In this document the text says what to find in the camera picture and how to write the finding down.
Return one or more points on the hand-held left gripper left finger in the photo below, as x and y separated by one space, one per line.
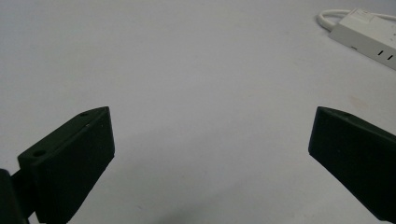
71 161

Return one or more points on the white power strip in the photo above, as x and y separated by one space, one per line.
367 34

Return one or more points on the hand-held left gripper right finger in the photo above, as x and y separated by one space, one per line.
355 155

